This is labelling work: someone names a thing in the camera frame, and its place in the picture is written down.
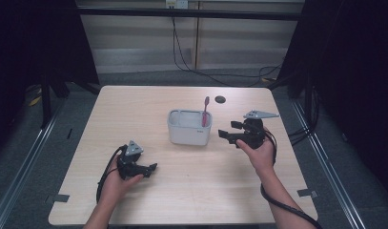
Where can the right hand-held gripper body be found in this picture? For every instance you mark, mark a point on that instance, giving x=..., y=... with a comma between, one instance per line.
x=254, y=133

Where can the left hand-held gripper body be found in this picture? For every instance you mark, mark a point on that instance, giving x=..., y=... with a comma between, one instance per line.
x=129, y=160

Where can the pink grey toothbrush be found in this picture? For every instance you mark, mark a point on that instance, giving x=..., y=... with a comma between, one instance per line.
x=205, y=116

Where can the white toothbrush holder box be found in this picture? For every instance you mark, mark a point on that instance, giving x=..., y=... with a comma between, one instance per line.
x=189, y=132

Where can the person's right hand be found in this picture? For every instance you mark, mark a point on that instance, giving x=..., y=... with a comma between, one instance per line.
x=261, y=157

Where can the person's left hand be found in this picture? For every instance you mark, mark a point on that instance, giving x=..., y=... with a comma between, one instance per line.
x=117, y=187

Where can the black round table grommet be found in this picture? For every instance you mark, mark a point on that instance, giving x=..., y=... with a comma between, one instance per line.
x=220, y=99

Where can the black stand leg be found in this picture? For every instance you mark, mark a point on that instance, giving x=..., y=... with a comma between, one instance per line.
x=45, y=101

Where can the yellow floor tape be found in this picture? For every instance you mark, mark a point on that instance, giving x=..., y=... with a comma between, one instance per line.
x=35, y=101

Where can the black curtain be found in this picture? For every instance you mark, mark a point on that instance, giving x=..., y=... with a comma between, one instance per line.
x=29, y=41
x=353, y=63

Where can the black horizontal bar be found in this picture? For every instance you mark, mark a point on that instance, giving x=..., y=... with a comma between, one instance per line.
x=182, y=13

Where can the grey table corner bracket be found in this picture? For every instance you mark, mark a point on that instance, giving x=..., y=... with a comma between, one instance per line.
x=58, y=198
x=307, y=193

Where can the metal floor rail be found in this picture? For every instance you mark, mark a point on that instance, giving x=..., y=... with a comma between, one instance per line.
x=23, y=168
x=328, y=165

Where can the white wall socket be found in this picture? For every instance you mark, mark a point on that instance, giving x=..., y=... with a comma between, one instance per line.
x=177, y=4

